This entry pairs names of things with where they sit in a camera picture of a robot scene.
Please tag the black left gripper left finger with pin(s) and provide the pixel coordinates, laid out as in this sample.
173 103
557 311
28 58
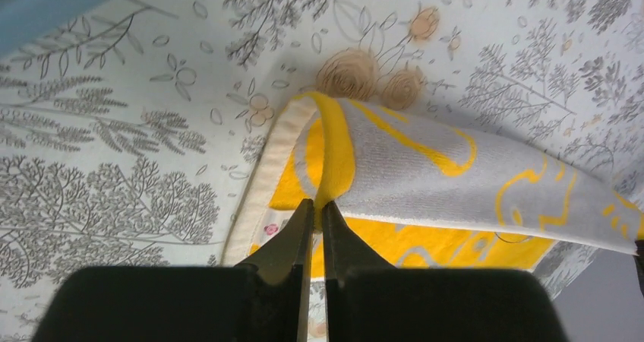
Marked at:
262 298

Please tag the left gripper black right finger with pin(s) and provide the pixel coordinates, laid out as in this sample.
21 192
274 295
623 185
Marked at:
368 299

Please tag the grey yellow patterned towel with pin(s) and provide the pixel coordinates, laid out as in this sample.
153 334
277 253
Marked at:
426 194

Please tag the floral patterned table mat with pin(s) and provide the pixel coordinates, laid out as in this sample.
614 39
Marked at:
130 132

